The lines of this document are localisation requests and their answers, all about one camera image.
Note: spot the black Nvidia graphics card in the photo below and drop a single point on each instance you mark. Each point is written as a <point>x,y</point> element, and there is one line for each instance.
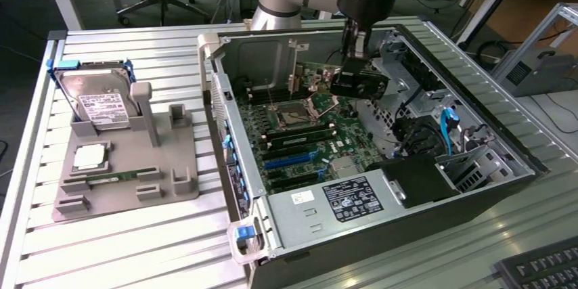
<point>365,81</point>

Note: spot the metal socket cover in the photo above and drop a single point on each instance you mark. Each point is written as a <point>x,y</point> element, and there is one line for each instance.
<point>323,106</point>

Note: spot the silver drive cage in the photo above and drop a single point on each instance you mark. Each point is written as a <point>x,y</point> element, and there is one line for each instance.
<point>432,99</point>

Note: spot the thin locking lever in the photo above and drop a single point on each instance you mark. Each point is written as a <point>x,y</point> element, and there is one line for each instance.
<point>269,96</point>

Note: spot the CPU socket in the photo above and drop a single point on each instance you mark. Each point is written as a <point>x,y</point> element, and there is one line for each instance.
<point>291,116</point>

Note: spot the green motherboard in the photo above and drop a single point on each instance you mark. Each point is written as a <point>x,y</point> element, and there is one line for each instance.
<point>352,133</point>

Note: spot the black tripod stand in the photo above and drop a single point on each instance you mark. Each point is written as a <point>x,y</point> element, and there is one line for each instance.
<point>496,2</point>

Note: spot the black RAM stick with label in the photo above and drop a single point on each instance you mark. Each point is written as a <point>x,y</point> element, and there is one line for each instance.
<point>297,140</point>

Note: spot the black expansion slot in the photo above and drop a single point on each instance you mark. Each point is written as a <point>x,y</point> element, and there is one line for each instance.
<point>295,181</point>
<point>285,153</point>

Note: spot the silver chipset heatsink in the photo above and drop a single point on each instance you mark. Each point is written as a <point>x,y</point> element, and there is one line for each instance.
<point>344,167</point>

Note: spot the blue expansion slot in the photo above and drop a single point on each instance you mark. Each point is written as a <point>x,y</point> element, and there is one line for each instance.
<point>288,161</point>

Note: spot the grey computer tower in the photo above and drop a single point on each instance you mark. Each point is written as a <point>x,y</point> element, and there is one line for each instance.
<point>542,72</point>

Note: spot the black plastic air shroud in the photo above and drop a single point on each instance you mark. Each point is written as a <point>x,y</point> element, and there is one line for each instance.
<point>415,180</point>

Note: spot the black office chair base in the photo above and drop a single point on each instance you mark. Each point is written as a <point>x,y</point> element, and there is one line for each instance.
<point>164,4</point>

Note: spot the silver perforated disk bay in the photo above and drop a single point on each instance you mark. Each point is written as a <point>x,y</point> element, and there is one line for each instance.
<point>478,167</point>

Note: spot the grey power supply with label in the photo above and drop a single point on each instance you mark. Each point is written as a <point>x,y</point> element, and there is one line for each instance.
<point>315,221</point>

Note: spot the hard disk in blue carrier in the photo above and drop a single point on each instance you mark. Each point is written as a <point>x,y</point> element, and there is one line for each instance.
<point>98,99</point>

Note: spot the grey plastic parts rack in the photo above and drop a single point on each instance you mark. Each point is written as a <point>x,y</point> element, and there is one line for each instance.
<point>130,153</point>

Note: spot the black open PC case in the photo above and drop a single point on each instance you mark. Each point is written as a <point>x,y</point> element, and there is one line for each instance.
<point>405,245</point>

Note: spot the blue case release latch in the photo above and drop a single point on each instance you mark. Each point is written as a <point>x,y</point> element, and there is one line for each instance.
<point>243,233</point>

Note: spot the green RAM stick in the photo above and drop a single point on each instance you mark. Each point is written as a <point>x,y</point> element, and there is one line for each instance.
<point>112,176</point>

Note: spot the silver CPU chip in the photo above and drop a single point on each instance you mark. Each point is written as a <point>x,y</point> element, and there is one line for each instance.
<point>89,157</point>

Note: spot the black keyboard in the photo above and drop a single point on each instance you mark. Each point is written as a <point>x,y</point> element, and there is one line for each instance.
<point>546,268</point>

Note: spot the aluminium profile frame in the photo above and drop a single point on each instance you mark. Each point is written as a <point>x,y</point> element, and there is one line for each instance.
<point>566,9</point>

